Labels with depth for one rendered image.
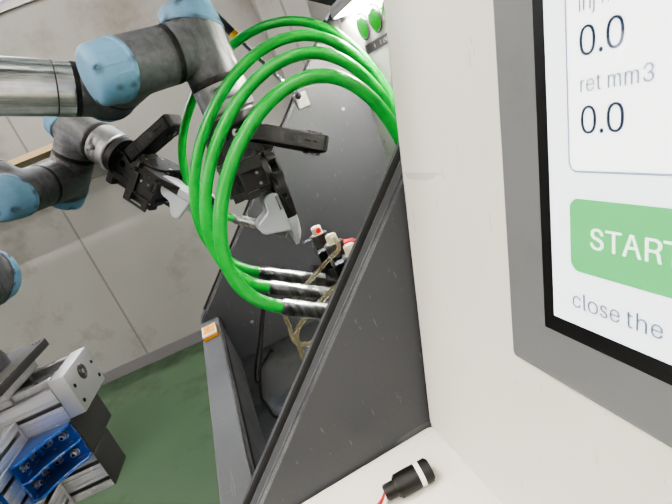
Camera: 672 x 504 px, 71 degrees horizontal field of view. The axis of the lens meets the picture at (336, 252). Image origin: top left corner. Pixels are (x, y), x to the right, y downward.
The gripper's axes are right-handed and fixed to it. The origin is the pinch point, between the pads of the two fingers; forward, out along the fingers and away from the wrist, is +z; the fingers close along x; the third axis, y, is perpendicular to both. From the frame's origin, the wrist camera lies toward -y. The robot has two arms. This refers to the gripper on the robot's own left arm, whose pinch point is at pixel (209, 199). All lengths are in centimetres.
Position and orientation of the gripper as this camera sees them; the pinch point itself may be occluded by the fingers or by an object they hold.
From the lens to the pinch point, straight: 83.8
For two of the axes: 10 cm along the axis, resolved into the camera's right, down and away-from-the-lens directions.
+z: 8.3, 5.2, -1.9
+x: -3.4, 2.0, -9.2
